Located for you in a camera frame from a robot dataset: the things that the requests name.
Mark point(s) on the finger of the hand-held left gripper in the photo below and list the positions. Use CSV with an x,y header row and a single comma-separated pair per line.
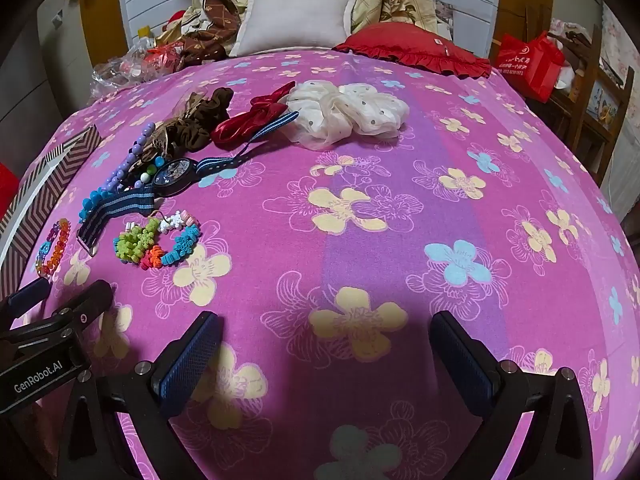
x,y
27,295
87,299

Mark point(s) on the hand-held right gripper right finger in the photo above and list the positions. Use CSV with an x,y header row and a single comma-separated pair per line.
x,y
460,365

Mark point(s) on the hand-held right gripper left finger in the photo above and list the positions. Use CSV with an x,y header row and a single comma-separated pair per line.
x,y
192,360

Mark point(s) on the chevron patterned box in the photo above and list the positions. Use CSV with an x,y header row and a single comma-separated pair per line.
x,y
70,155

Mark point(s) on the beige lace hair bow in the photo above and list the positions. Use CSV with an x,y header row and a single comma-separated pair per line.
x,y
162,135

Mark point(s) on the brown scrunchie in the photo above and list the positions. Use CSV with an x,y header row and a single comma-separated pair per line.
x,y
205,115

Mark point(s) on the red cloth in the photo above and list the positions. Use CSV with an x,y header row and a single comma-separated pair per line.
x,y
7,180

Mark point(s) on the pink floral bedsheet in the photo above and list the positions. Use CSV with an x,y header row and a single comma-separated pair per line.
x,y
400,220

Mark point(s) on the red velvet hair bow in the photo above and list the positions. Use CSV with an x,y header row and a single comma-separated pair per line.
x,y
240,125

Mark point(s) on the clear plastic bag pile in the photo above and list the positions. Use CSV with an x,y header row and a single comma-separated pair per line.
x,y
135,65

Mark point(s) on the white dotted scrunchie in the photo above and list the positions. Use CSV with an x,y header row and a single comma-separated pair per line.
x,y
345,110

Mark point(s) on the wooden chair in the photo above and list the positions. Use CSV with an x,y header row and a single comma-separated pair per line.
x,y
587,90

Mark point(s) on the red shopping bag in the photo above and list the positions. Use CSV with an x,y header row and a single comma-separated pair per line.
x,y
530,65

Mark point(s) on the red ruffled pillow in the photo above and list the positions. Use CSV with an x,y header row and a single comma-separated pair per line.
x,y
410,42

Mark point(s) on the white pillow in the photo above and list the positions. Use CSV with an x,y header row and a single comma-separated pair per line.
x,y
295,20

